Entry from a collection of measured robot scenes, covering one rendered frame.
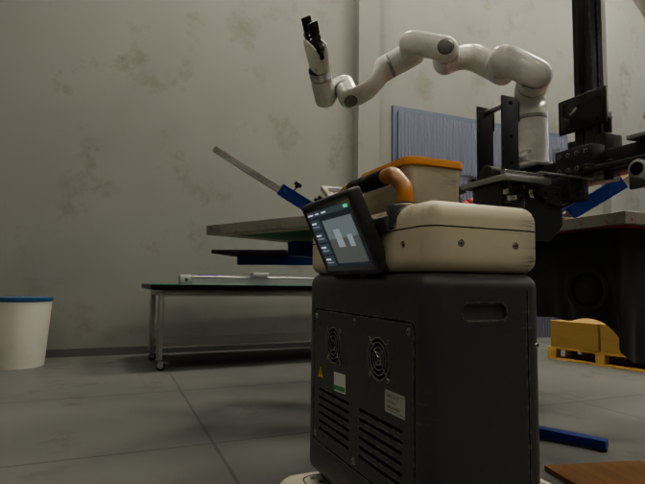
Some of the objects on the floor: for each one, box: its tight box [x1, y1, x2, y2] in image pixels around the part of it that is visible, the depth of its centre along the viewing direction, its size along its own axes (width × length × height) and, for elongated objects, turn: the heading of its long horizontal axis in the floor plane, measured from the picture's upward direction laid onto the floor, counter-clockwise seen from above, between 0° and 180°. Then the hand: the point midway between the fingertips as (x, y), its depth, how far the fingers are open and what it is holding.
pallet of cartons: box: [548, 319, 645, 373], centre depth 493 cm, size 114×82×40 cm
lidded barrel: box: [0, 296, 54, 370], centre depth 435 cm, size 49×49×60 cm
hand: (310, 25), depth 157 cm, fingers open, 4 cm apart
